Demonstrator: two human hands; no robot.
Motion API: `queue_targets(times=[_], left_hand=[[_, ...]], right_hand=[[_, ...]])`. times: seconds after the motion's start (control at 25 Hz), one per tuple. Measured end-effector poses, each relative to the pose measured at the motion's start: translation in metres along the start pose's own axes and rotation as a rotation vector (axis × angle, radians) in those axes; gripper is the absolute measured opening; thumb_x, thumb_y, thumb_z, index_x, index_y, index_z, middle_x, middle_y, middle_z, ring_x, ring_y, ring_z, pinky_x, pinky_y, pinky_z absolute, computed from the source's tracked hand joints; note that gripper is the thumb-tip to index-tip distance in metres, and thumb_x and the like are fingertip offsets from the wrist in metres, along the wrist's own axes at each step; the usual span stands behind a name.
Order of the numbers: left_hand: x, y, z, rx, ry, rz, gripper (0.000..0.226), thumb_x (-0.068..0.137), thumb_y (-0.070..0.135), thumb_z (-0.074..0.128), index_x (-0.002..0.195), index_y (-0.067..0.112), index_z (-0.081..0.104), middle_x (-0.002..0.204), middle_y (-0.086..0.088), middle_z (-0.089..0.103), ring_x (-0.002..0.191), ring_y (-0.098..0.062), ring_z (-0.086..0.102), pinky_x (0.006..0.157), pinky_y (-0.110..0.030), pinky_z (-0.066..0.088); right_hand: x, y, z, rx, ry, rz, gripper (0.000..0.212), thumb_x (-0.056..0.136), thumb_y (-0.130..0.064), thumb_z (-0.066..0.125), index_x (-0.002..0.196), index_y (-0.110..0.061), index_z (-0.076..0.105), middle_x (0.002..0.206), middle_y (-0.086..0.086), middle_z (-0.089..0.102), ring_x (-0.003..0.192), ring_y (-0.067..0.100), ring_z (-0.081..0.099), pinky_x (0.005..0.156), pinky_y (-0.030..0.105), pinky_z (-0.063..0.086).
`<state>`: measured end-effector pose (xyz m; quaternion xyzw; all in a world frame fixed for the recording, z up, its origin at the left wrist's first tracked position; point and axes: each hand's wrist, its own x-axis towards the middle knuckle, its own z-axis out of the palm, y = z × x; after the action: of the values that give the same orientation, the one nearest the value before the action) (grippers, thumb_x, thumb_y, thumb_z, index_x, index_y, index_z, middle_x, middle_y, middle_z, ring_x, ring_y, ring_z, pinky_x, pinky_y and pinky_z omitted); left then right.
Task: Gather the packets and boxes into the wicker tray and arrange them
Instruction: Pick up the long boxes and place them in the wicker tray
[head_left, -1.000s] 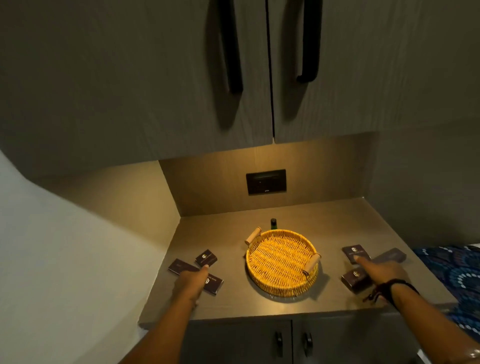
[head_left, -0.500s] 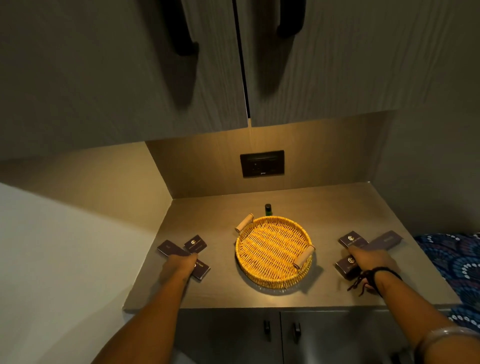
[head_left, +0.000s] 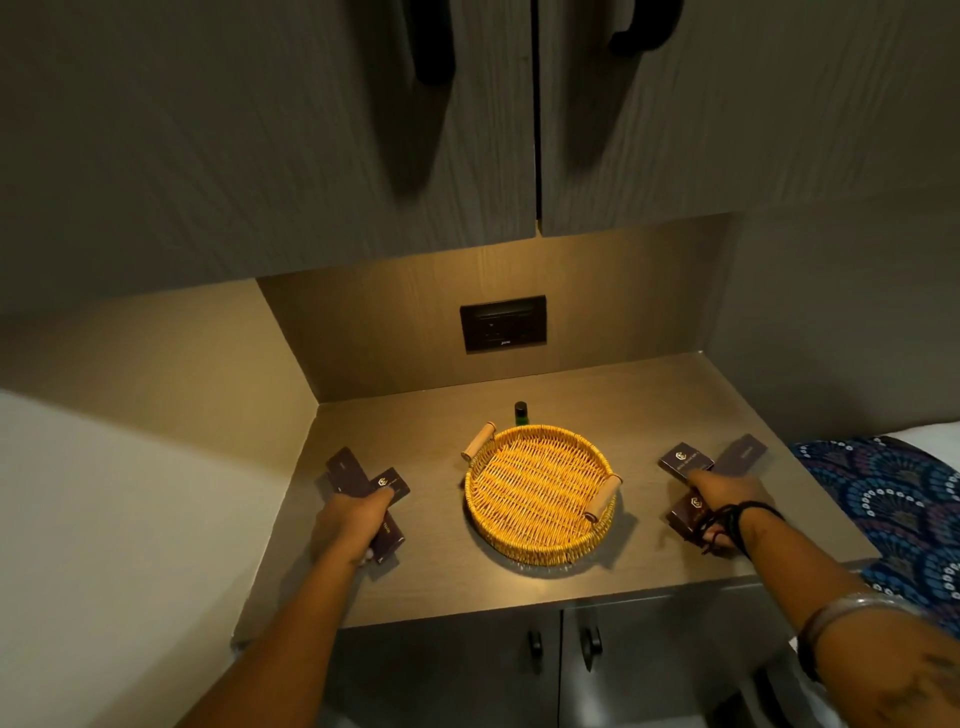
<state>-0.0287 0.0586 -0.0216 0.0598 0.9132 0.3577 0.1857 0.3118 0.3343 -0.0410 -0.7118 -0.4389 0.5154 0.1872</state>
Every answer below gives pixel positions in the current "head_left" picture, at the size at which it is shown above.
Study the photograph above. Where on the person's right hand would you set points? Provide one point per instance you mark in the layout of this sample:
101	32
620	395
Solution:
731	495

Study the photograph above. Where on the silver bangle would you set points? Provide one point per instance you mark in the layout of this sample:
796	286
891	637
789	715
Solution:
847	606

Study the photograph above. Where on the person's right forearm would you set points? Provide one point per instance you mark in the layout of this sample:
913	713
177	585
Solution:
847	607

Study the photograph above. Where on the round yellow wicker basket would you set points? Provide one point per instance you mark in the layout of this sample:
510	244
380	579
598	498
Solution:
536	487

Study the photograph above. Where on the black wall power outlet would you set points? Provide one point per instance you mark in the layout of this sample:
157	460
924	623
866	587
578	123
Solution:
502	324

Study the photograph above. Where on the blue patterned cloth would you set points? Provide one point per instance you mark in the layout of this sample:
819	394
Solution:
900	510

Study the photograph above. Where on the grey upper cabinet door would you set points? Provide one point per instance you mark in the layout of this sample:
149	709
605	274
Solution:
750	112
225	150

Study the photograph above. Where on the small dark green bottle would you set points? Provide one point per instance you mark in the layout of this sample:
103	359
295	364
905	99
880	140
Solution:
521	412

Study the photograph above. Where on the long dark brown box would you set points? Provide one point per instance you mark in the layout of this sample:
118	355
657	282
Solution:
742	454
388	540
346	470

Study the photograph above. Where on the person's right fingers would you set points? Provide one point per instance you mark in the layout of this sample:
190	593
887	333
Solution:
699	481

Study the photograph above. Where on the person's left fingers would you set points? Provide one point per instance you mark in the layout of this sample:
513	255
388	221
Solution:
379	501

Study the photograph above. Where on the black thread wristband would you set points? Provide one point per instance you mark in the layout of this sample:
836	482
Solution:
739	521

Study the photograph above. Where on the white bed sheet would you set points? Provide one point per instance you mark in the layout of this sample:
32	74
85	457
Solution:
930	442

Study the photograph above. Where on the square dark brown box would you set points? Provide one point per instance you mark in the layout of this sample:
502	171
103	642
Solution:
391	484
686	516
684	461

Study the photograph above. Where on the grey lower cabinet door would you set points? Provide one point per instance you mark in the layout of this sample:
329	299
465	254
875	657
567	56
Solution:
675	660
442	675

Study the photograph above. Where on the person's left hand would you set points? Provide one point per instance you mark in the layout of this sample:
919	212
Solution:
349	521

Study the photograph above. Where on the person's left forearm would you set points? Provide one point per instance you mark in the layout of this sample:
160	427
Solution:
292	645

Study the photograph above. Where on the grey cabinet door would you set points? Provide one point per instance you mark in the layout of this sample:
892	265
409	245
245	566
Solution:
675	660
225	150
750	112
442	675

